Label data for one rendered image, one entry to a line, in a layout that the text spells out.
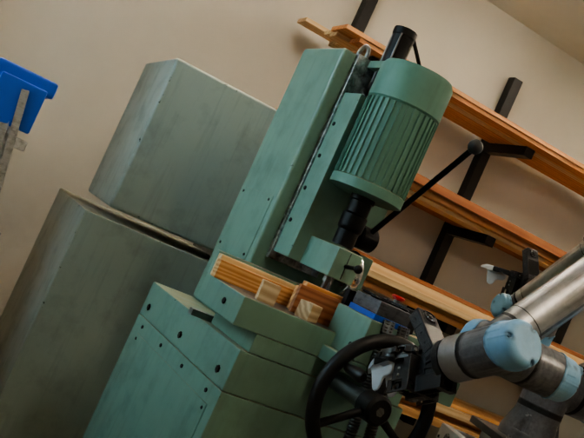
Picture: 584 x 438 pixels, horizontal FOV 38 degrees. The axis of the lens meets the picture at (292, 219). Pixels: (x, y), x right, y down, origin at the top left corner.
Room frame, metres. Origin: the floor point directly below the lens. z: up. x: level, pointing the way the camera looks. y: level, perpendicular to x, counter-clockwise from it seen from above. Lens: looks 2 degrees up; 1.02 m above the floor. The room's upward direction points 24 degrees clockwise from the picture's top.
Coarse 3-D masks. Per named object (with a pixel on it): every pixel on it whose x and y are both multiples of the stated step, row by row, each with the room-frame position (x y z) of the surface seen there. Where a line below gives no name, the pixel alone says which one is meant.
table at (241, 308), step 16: (208, 288) 1.79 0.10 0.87; (224, 288) 1.73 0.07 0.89; (240, 288) 1.80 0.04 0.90; (208, 304) 1.76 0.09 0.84; (224, 304) 1.70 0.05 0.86; (240, 304) 1.65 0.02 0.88; (256, 304) 1.66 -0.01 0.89; (240, 320) 1.65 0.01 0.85; (256, 320) 1.66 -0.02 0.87; (272, 320) 1.68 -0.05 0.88; (288, 320) 1.70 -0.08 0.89; (304, 320) 1.72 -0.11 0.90; (272, 336) 1.69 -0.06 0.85; (288, 336) 1.70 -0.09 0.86; (304, 336) 1.72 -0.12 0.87; (320, 336) 1.74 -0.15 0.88; (320, 352) 1.74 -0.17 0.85; (336, 352) 1.69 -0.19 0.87; (448, 400) 1.92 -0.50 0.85
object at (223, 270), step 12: (216, 264) 1.79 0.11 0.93; (228, 264) 1.78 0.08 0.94; (216, 276) 1.78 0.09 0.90; (228, 276) 1.79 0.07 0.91; (240, 276) 1.80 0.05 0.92; (252, 276) 1.82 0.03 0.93; (252, 288) 1.82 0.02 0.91; (288, 288) 1.86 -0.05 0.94; (276, 300) 1.85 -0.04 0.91; (288, 300) 1.87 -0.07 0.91
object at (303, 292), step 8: (304, 288) 1.78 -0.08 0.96; (296, 296) 1.77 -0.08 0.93; (304, 296) 1.78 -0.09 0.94; (312, 296) 1.79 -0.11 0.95; (320, 296) 1.80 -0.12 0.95; (328, 296) 1.81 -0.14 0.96; (296, 304) 1.78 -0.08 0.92; (320, 304) 1.80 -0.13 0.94; (328, 304) 1.81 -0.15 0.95; (336, 304) 1.82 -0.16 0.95; (328, 312) 1.82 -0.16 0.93; (320, 320) 1.81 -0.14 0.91; (328, 320) 1.82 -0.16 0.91
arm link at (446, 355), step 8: (448, 336) 1.34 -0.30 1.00; (456, 336) 1.31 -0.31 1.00; (440, 344) 1.33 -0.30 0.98; (448, 344) 1.32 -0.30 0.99; (440, 352) 1.32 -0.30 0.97; (448, 352) 1.31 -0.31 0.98; (440, 360) 1.32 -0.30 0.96; (448, 360) 1.31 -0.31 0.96; (456, 360) 1.35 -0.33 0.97; (448, 368) 1.31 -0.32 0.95; (456, 368) 1.30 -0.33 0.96; (448, 376) 1.32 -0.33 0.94; (456, 376) 1.31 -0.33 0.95; (464, 376) 1.30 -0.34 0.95
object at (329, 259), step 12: (312, 240) 1.96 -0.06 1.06; (312, 252) 1.94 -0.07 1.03; (324, 252) 1.89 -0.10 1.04; (336, 252) 1.85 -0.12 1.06; (348, 252) 1.86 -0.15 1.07; (312, 264) 1.92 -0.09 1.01; (324, 264) 1.87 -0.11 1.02; (336, 264) 1.85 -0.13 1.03; (348, 264) 1.87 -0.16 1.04; (360, 264) 1.88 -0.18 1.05; (324, 276) 1.90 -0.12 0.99; (336, 276) 1.86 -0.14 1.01; (348, 276) 1.88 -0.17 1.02
